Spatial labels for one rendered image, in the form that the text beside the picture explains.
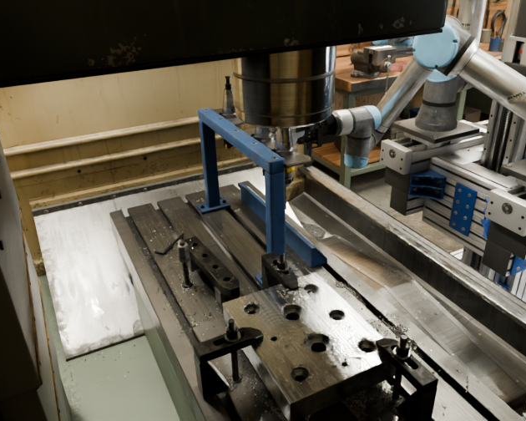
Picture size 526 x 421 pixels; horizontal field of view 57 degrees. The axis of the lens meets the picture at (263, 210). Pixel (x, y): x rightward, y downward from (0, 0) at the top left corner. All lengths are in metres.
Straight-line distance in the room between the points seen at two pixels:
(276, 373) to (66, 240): 1.06
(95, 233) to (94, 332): 0.37
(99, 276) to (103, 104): 0.57
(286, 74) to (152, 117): 1.14
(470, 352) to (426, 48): 0.79
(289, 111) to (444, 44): 0.74
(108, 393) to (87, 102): 0.92
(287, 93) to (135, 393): 0.95
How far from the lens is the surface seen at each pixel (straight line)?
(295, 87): 0.71
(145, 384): 1.42
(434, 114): 1.89
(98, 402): 1.42
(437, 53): 1.39
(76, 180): 1.82
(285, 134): 1.14
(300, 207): 2.09
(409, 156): 1.83
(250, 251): 1.36
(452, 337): 1.42
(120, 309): 1.60
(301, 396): 0.86
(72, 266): 1.70
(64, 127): 1.76
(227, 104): 1.42
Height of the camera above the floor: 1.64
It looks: 28 degrees down
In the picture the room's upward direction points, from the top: 2 degrees counter-clockwise
